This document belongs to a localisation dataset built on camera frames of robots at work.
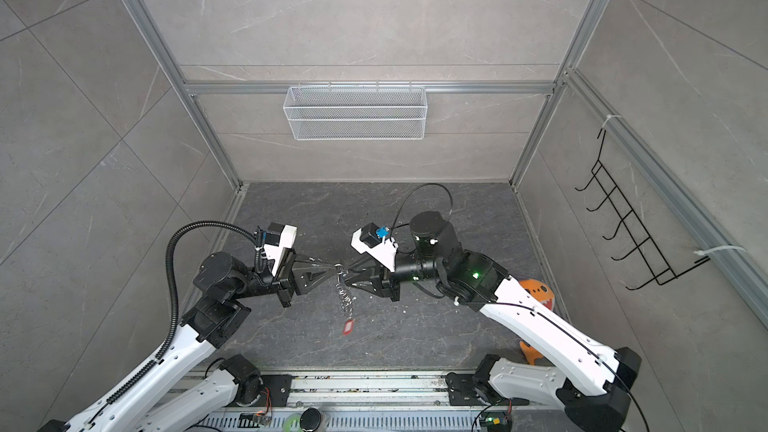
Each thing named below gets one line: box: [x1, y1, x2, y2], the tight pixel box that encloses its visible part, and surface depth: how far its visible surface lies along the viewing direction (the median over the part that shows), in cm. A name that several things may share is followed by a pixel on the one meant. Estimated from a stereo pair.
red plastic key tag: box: [342, 319, 355, 336], surface depth 68 cm
